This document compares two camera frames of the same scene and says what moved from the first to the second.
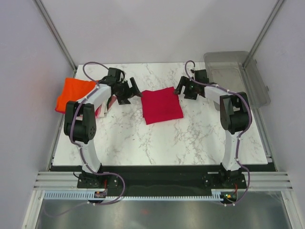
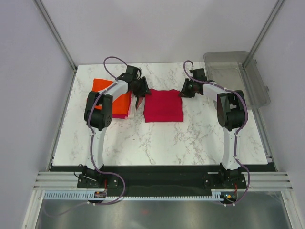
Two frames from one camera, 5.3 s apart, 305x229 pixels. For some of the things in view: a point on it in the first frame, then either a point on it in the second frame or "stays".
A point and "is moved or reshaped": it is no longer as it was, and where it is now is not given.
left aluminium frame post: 56,35 stays
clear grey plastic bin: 225,71 stays
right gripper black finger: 183,81 -> 184,92
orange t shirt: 74,90 -> 121,106
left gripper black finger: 136,90 -> 145,86
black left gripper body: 124,89 -> 137,90
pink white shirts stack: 102,110 is moved or reshaped
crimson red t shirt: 161,105 stays
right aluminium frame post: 262,32 stays
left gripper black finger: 123,99 -> 139,99
